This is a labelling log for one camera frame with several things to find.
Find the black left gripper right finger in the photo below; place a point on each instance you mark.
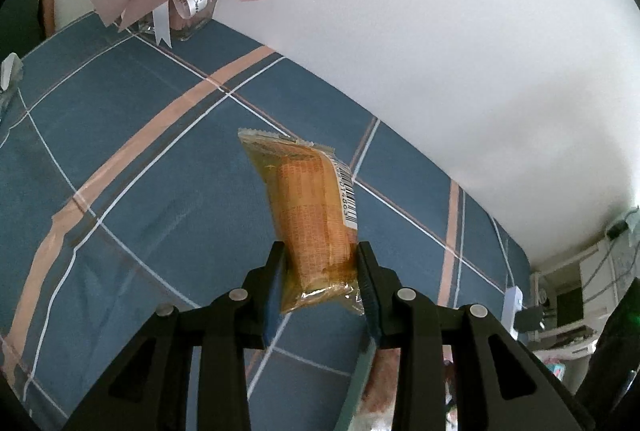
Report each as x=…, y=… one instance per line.
x=463, y=356

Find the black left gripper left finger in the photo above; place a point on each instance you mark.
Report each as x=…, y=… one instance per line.
x=179, y=362

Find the orange cake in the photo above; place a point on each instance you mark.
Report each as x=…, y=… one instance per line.
x=314, y=213

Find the red Rater Kiss snack packet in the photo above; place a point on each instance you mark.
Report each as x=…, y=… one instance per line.
x=380, y=391

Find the white shelf with devices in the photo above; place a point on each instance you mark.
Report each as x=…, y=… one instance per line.
x=579, y=293

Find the blue plaid tablecloth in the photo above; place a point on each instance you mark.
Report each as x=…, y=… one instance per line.
x=124, y=185

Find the glass vase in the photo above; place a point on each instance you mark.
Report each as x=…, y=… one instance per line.
x=176, y=20

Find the teal chair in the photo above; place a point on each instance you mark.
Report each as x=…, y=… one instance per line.
x=21, y=26

